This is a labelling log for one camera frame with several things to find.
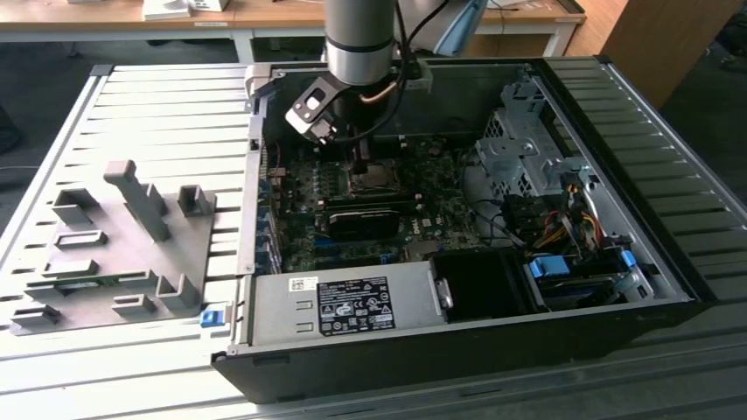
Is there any metal socket cover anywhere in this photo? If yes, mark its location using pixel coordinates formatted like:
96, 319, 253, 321
349, 159, 411, 193

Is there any CPU socket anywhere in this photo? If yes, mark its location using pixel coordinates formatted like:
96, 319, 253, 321
343, 157, 410, 196

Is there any grey case latch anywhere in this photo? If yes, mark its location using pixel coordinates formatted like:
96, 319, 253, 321
243, 63, 282, 116

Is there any graphics card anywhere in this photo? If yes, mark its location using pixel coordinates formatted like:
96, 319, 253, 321
323, 207, 406, 241

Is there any green motherboard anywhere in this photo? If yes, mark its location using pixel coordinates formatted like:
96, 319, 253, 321
259, 137, 527, 275

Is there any metal drive cage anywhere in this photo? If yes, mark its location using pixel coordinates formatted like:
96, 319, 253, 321
473, 72, 603, 198

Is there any plain white box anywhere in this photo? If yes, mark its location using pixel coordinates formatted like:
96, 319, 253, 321
143, 0, 198, 21

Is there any grey power supply unit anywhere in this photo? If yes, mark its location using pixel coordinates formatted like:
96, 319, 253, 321
247, 262, 455, 347

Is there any hard disk in blue carrier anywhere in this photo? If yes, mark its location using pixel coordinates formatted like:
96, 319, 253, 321
523, 255, 630, 310

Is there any grey parts rack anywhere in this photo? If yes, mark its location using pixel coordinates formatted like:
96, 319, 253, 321
8, 159, 219, 337

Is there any wooden cabinet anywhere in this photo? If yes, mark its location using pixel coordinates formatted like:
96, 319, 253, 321
563, 0, 738, 110

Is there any black PC case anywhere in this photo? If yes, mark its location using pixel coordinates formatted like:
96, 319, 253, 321
210, 55, 721, 406

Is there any green RAM stick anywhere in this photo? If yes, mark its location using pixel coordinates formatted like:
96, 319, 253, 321
55, 275, 127, 291

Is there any dark bag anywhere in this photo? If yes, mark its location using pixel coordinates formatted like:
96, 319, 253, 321
713, 12, 747, 74

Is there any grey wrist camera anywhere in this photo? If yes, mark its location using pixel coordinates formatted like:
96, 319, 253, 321
285, 76, 353, 146

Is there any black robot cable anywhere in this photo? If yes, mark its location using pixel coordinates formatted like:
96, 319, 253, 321
350, 0, 453, 144

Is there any black wire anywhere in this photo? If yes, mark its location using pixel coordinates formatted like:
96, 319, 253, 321
454, 146, 486, 211
466, 199, 530, 249

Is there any coloured power wire bundle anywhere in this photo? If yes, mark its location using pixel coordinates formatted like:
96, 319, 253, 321
542, 185, 603, 253

